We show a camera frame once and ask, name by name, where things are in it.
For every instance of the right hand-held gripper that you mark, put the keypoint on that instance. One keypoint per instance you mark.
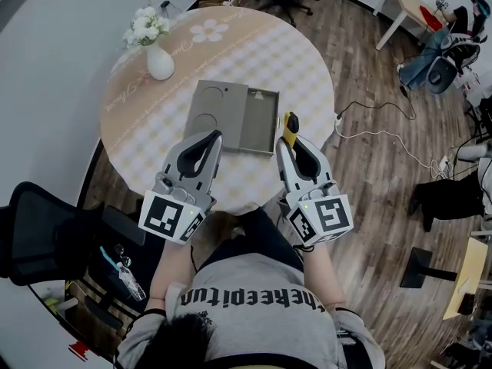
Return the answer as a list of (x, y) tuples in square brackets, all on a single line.
[(330, 215)]

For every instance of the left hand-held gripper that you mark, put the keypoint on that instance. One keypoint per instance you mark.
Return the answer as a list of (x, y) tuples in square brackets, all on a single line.
[(161, 217)]

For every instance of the yellow handled tool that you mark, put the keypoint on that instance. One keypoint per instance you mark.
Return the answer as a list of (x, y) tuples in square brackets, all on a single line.
[(291, 138)]

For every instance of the grey tray box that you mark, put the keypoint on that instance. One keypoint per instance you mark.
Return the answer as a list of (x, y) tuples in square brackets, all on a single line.
[(230, 106)]

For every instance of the person's right forearm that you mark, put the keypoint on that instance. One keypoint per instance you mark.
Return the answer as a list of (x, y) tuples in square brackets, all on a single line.
[(323, 279)]

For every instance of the person's left forearm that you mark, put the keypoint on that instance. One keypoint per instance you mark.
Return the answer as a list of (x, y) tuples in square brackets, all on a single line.
[(169, 275)]

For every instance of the white power strip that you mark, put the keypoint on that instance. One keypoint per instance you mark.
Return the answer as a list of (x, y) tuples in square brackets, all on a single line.
[(338, 117)]

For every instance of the person's black trousers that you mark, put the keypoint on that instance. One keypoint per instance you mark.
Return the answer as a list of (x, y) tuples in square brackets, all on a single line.
[(261, 237)]

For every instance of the white vase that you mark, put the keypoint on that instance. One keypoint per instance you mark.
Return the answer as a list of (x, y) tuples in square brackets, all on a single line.
[(159, 64)]

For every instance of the eyeglasses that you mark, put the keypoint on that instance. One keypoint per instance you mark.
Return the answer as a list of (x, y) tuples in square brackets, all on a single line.
[(123, 258)]

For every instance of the blue toothbrush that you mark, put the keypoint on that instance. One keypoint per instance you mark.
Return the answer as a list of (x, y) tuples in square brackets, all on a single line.
[(107, 258)]

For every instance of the clear plastic water bottle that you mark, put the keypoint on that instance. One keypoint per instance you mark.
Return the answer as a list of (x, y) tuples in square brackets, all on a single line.
[(131, 283)]

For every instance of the white flower bunch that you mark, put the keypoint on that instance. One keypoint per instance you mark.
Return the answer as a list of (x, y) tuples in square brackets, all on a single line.
[(146, 27)]

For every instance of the grey office chair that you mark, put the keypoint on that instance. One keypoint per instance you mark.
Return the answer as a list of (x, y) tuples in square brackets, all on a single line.
[(442, 75)]

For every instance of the black mesh office chair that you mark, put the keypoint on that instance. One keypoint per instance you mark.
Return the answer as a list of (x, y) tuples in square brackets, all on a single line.
[(38, 229)]

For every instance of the grey printed t-shirt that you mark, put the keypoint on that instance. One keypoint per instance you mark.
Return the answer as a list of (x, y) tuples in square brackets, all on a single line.
[(261, 340)]

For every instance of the light wooden desk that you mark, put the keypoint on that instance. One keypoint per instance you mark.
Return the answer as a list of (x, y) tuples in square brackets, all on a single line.
[(471, 267)]

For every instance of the red cloth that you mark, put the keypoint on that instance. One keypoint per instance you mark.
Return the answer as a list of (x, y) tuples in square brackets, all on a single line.
[(430, 17)]

